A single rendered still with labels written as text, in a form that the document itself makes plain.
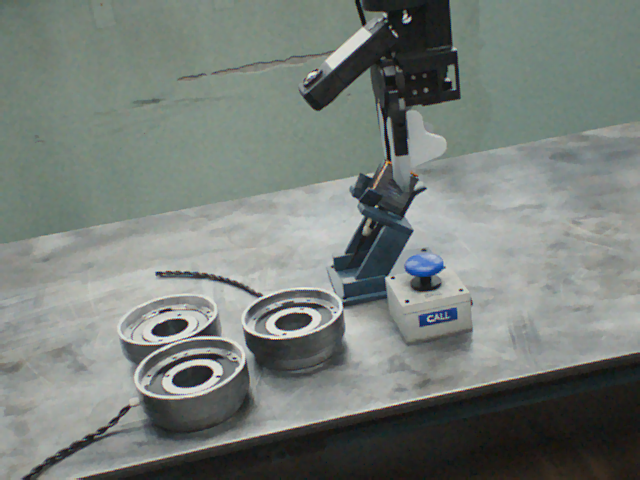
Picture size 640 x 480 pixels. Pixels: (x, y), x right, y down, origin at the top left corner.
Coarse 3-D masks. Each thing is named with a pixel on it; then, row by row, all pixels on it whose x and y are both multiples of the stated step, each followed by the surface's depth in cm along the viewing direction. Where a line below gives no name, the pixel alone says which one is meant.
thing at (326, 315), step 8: (288, 304) 96; (296, 304) 96; (304, 304) 96; (312, 304) 95; (320, 304) 95; (272, 312) 95; (320, 312) 93; (328, 312) 93; (336, 312) 93; (256, 320) 94; (264, 320) 93; (328, 320) 92; (256, 328) 92; (264, 328) 92
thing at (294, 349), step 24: (312, 288) 96; (264, 312) 95; (288, 312) 94; (312, 312) 94; (264, 336) 88; (288, 336) 87; (312, 336) 88; (336, 336) 90; (264, 360) 90; (288, 360) 88; (312, 360) 89
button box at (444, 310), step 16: (448, 272) 94; (400, 288) 92; (416, 288) 91; (432, 288) 91; (448, 288) 91; (464, 288) 91; (400, 304) 90; (416, 304) 89; (432, 304) 89; (448, 304) 90; (464, 304) 90; (400, 320) 91; (416, 320) 90; (432, 320) 90; (448, 320) 90; (464, 320) 91; (416, 336) 91; (432, 336) 91
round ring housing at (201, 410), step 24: (144, 360) 87; (168, 360) 89; (240, 360) 87; (144, 384) 85; (168, 384) 85; (192, 384) 88; (240, 384) 83; (144, 408) 83; (168, 408) 81; (192, 408) 81; (216, 408) 81
